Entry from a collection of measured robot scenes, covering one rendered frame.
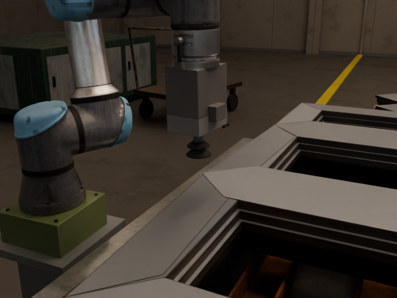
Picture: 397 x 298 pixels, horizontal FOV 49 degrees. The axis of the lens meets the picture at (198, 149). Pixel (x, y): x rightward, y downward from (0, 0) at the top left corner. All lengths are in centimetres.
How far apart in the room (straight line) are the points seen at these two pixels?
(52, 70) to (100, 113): 350
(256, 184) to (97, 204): 41
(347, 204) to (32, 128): 65
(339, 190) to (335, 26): 1056
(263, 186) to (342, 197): 15
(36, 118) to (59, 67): 362
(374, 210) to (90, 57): 68
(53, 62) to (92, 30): 349
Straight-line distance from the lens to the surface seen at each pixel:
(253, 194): 83
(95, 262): 99
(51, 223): 100
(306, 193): 85
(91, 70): 104
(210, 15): 66
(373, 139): 124
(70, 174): 104
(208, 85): 68
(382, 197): 88
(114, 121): 104
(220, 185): 86
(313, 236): 78
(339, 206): 82
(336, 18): 1138
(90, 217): 107
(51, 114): 98
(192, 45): 66
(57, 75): 457
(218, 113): 68
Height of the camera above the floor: 121
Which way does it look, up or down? 19 degrees down
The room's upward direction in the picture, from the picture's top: straight up
